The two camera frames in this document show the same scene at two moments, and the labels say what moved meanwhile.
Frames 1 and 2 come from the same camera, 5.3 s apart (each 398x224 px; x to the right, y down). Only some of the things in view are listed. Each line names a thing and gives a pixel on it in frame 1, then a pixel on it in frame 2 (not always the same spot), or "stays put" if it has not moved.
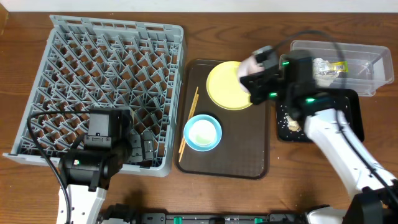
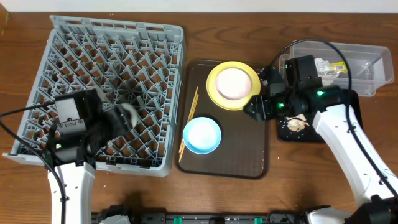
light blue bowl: [203, 132] stays put
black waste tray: [348, 102] stays put
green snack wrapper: [324, 70] stays put
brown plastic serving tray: [244, 151] stays put
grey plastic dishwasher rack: [92, 64] stays put
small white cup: [202, 132] → [134, 115]
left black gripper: [137, 147] → [113, 117]
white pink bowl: [250, 65] → [232, 84]
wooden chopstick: [192, 116] stays put
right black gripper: [254, 87] → [262, 106]
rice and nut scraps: [293, 124] stays put
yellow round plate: [224, 88] stays put
